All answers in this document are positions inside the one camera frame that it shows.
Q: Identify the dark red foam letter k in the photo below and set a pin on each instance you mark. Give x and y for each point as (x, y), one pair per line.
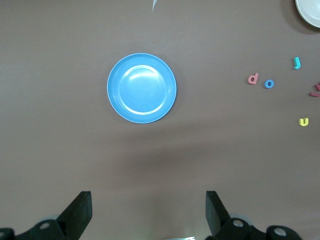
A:
(317, 86)

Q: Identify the pink foam letter d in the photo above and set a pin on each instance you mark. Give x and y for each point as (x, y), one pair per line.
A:
(256, 77)

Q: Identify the yellow foam letter u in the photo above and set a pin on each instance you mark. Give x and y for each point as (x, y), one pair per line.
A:
(303, 124)

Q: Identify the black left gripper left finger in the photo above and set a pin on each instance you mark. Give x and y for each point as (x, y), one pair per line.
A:
(62, 225)

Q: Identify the brown table cover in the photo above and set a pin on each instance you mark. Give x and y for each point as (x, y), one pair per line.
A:
(75, 150)

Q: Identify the teal foam letter j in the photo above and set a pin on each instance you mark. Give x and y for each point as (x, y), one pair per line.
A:
(298, 63)

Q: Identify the beige plastic plate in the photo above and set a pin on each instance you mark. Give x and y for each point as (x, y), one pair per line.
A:
(311, 10)

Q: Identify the dark red foam letter l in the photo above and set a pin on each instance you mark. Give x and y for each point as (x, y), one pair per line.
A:
(315, 94)

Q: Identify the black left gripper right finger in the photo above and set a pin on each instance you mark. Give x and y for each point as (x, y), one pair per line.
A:
(225, 227)

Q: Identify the blue foam letter o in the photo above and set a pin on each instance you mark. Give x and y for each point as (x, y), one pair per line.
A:
(266, 84)

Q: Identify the blue plastic plate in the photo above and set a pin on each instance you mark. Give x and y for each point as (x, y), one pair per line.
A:
(142, 87)

